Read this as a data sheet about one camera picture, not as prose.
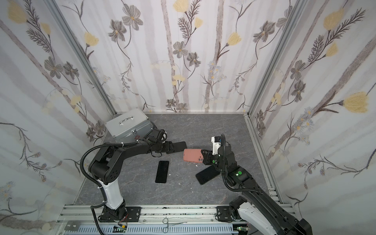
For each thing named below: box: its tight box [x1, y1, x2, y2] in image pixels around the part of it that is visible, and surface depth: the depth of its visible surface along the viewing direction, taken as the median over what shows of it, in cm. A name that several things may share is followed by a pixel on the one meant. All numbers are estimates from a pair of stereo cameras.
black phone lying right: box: [195, 165, 221, 186], surface depth 90 cm
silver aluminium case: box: [105, 107, 154, 143], surface depth 96 cm
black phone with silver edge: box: [155, 160, 170, 184], surface depth 90 cm
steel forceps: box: [162, 217, 188, 234], surface depth 73 cm
